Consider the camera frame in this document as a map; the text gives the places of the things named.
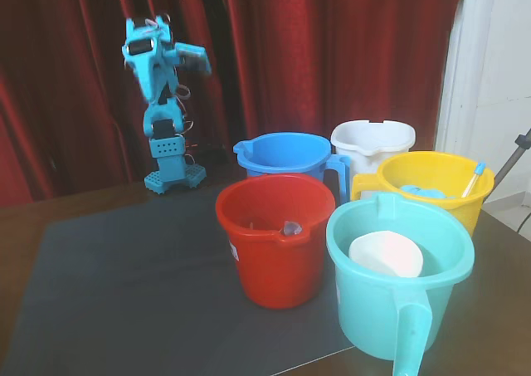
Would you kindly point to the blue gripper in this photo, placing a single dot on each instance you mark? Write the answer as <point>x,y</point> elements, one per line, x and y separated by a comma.
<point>192,55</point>

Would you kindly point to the clear plastic syringe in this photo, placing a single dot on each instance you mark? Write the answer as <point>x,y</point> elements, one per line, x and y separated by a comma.
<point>291,229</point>

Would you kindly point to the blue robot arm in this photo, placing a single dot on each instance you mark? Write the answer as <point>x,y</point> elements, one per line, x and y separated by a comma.
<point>159,102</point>

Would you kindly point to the red curtain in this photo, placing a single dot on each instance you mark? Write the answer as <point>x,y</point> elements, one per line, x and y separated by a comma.
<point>311,52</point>

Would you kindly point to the blue plastic bucket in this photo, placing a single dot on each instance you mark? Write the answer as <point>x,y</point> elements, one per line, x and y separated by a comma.
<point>286,164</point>

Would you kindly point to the white plastic bucket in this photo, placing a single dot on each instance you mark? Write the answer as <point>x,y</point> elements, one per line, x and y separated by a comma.
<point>365,147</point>

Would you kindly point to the white sticker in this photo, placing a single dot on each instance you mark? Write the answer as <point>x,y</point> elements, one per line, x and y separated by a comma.
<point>233,251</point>

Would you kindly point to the red plastic bucket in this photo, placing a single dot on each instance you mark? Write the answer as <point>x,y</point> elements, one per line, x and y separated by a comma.
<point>274,268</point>

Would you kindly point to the blue glove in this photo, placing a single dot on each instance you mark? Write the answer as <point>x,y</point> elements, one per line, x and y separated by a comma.
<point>423,191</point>

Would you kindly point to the dark grey mat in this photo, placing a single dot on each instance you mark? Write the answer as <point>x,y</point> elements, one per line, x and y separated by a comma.
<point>124,309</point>

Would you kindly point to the blue capped tube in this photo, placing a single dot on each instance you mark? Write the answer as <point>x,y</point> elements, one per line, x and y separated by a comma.
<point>473,179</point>

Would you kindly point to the teal plastic bucket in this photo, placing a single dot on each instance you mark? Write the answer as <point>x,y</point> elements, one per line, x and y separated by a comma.
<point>373,309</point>

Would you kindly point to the yellow plastic bucket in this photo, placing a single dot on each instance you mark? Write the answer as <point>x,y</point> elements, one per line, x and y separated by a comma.
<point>473,210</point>

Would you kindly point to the grey tripod leg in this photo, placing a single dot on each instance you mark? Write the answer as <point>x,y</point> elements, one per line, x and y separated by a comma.
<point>512,160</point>

